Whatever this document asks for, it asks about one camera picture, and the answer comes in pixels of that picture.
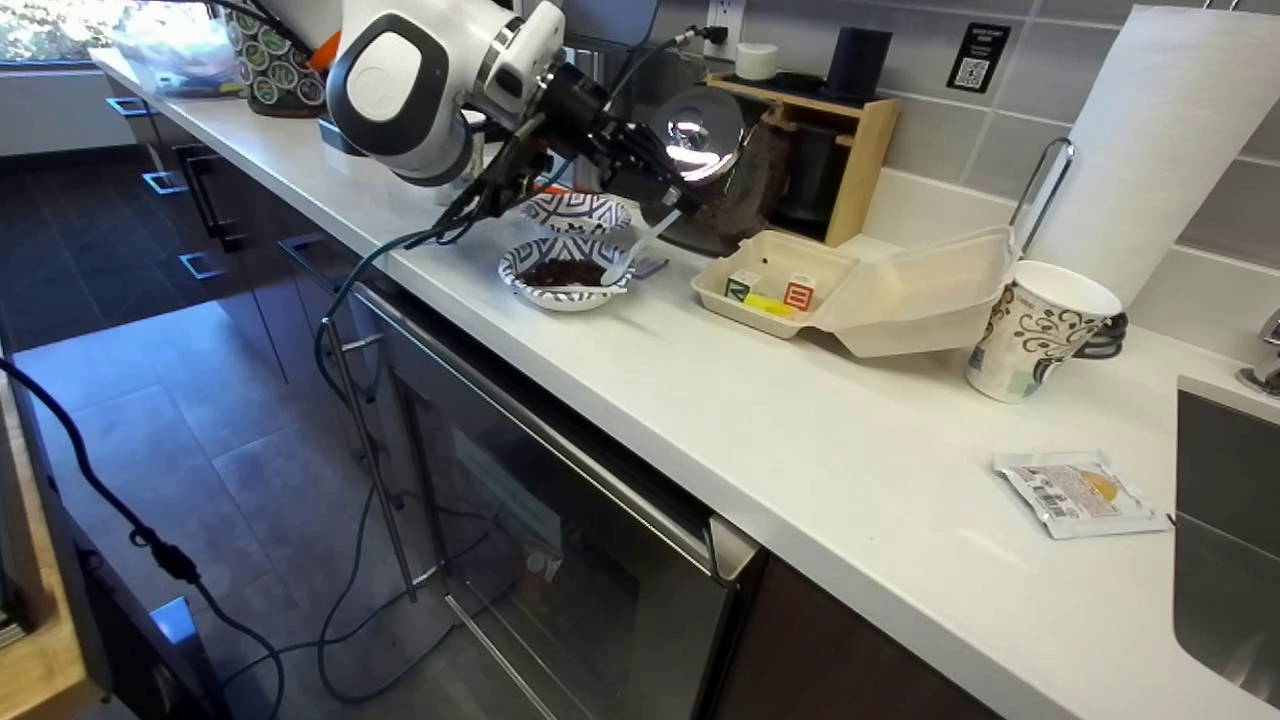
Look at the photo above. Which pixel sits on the patterned cup stack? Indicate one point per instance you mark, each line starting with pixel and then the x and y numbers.
pixel 283 73

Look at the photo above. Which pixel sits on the glass door undercounter appliance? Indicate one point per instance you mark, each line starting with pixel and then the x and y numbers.
pixel 562 535

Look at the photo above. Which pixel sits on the white paper towel roll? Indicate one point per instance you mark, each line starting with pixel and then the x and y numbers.
pixel 1162 146

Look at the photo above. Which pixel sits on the white wall outlet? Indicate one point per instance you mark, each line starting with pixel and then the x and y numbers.
pixel 726 22

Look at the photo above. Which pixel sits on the flat snack packet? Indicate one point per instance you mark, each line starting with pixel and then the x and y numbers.
pixel 1079 499

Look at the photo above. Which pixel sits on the empty patterned paper bowl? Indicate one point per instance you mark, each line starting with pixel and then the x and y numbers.
pixel 578 212

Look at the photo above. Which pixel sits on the clear plastic bag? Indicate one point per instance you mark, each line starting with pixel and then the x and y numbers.
pixel 175 44

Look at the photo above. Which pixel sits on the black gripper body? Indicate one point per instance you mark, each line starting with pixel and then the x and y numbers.
pixel 602 124

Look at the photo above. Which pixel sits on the QR code wall sign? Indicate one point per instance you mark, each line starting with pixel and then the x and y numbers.
pixel 978 56

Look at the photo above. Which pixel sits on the stainless steel appliance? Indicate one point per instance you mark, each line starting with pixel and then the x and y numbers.
pixel 602 60

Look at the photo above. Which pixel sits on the large patterned paper cup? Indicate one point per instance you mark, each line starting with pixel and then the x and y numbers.
pixel 1027 332

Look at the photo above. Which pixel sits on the dark lower cabinet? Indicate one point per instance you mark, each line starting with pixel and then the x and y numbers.
pixel 827 652
pixel 241 212

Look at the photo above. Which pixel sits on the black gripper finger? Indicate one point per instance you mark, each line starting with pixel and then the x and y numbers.
pixel 647 184
pixel 670 184

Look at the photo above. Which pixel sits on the patterned paper bowl with beans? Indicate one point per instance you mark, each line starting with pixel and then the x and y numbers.
pixel 562 301

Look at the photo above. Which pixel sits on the white plastic spoon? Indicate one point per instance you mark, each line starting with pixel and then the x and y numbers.
pixel 640 245

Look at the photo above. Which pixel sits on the steel kitchen sink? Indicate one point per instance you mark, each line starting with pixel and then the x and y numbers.
pixel 1225 535

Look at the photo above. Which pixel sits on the chrome sink faucet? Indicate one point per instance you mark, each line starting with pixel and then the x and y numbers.
pixel 1265 359

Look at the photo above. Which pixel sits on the black cup inside rack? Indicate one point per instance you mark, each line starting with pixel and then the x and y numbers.
pixel 814 172

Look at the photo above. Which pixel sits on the beige clamshell takeout container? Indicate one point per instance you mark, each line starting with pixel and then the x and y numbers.
pixel 905 315

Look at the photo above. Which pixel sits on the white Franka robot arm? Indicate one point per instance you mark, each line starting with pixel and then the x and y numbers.
pixel 395 84

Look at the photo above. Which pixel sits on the yellow tea packet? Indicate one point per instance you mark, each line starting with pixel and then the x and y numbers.
pixel 768 305

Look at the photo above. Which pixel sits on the small white printed sachet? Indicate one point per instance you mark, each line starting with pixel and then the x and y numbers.
pixel 649 269

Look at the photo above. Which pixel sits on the red tea packet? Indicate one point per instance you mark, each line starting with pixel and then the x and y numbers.
pixel 802 299

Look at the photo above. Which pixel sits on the small white container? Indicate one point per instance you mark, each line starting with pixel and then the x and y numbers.
pixel 757 60

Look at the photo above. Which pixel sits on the green tea packet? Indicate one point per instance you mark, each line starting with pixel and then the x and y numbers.
pixel 736 287

